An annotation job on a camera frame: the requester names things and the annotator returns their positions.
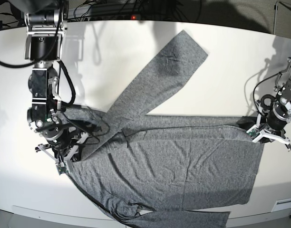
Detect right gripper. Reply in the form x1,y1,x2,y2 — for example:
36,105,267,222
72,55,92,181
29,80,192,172
35,128,88,164

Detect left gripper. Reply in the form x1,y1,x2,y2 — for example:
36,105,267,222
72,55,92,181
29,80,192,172
252,104,291,151

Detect grey long-sleeve T-shirt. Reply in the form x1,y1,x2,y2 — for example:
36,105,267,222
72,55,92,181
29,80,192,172
68,31,263,228

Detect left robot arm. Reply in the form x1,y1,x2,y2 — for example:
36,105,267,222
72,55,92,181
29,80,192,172
246,57,291,151

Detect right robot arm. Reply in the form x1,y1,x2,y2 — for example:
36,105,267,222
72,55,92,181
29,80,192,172
0,0,89,173

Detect black power strip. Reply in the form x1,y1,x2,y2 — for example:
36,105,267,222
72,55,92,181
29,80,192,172
68,13,174,22

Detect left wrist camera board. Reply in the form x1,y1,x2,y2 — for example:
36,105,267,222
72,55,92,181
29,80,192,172
246,125,259,139

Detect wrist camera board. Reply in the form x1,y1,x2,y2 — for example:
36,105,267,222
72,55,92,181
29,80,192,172
56,161,73,175
246,125,259,139

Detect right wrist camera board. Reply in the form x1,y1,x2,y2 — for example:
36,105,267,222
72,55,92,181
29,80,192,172
56,161,73,175

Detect metal stand frame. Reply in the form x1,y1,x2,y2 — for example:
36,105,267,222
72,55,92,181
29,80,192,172
272,0,291,38

